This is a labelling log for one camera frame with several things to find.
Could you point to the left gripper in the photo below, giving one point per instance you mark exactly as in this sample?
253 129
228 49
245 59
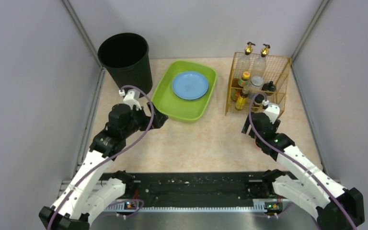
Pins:
149 117

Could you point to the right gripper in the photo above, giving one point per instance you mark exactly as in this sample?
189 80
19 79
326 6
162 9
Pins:
253 131

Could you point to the small dark spice bottle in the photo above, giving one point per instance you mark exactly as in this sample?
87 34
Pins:
257 103

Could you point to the small brown cap bottle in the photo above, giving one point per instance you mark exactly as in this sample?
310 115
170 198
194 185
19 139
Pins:
242 98

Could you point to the black lid jar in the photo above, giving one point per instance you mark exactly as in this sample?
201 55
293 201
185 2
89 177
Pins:
269 88

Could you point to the blue plate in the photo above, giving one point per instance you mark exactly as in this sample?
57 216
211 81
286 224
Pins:
190 85

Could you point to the clear glass bottle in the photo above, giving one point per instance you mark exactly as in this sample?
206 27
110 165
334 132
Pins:
259 64

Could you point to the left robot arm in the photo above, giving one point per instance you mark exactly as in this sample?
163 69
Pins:
78 207

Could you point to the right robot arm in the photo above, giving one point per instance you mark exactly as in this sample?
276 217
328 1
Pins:
333 206

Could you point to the green plastic basin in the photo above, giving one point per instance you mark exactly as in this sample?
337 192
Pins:
176 108

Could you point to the black plastic trash bin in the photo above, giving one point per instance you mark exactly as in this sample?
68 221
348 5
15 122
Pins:
126 58

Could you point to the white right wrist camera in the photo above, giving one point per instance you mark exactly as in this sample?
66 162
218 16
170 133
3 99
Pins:
271 110

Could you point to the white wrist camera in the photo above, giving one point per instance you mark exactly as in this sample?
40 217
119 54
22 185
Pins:
131 98
271 110

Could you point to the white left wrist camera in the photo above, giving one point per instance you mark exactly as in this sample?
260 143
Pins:
131 98

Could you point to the gold wire rack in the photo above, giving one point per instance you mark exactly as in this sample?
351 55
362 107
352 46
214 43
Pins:
277 70

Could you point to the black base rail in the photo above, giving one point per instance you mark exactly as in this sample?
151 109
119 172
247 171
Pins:
199 192

